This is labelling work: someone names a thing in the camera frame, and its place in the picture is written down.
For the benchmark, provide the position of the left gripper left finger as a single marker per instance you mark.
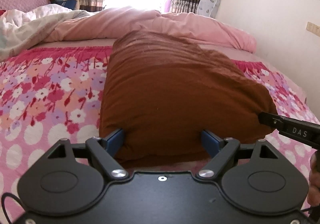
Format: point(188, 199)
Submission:
point(102, 152)

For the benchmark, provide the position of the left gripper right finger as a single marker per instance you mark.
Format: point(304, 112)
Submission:
point(222, 153)

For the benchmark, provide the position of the brown padded jacket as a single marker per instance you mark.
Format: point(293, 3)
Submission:
point(164, 91)

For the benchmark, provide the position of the person's right hand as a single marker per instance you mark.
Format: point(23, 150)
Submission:
point(314, 182)

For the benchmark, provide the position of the pink polka dot blanket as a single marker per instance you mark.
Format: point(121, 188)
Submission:
point(48, 93)

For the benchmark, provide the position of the pale pink bed sheet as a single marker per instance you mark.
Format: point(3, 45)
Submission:
point(75, 43)

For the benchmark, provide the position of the pink quilt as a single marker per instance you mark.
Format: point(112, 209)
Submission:
point(115, 23)

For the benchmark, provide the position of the white floral duvet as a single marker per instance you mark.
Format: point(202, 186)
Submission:
point(20, 30)

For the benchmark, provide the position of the triple wall socket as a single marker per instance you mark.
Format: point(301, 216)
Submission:
point(313, 28)

